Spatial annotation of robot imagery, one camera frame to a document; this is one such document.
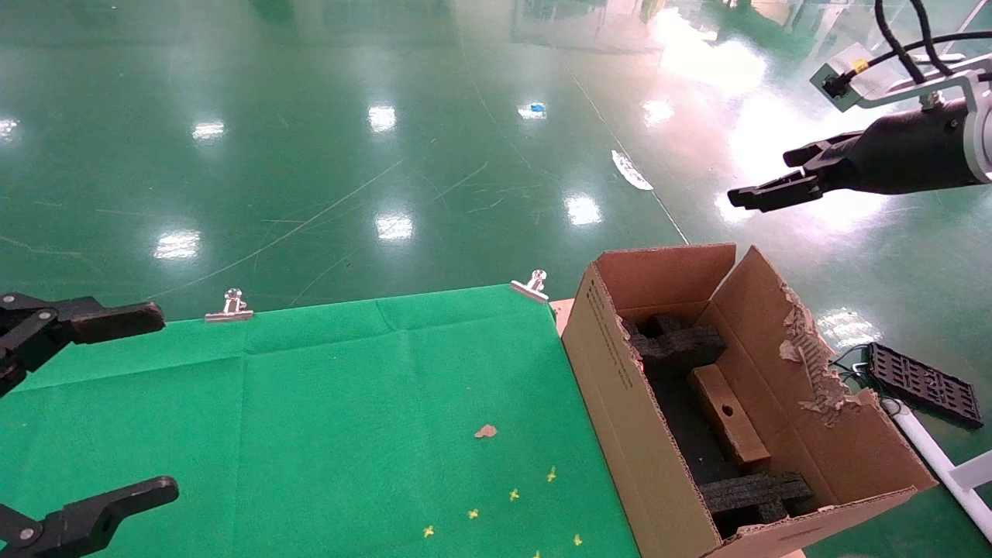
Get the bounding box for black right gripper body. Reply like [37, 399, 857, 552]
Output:
[833, 101, 981, 196]

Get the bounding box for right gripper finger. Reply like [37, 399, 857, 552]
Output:
[783, 130, 869, 167]
[727, 167, 853, 213]

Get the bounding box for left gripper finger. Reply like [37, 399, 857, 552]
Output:
[0, 293, 166, 398]
[0, 477, 181, 558]

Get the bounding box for small cardboard box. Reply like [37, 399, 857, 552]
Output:
[688, 364, 773, 474]

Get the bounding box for large open cardboard carton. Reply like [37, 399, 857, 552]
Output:
[562, 243, 939, 558]

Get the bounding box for silver binder clip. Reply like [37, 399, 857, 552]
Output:
[205, 289, 254, 323]
[510, 270, 549, 303]

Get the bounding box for white bar with pole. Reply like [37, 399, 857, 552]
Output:
[949, 0, 991, 40]

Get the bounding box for white floor tape scrap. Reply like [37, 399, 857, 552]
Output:
[611, 150, 654, 191]

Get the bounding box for large green table cloth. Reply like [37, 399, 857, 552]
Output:
[0, 285, 640, 558]

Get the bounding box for black perforated plastic tray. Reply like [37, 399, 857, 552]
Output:
[866, 341, 985, 429]

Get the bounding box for black foam base sheet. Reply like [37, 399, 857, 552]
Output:
[649, 372, 746, 486]

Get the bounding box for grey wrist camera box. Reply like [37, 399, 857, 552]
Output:
[810, 43, 880, 111]

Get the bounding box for grey metal camera bracket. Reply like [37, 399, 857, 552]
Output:
[852, 53, 992, 106]

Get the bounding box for black camera cable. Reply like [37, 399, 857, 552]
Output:
[841, 33, 992, 78]

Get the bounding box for thick black braided loop cable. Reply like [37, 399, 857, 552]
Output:
[874, 0, 950, 82]

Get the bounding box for thin grey floor wire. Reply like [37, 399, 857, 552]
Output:
[828, 345, 875, 390]

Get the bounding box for white pipe frame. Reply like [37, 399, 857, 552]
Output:
[883, 395, 992, 543]

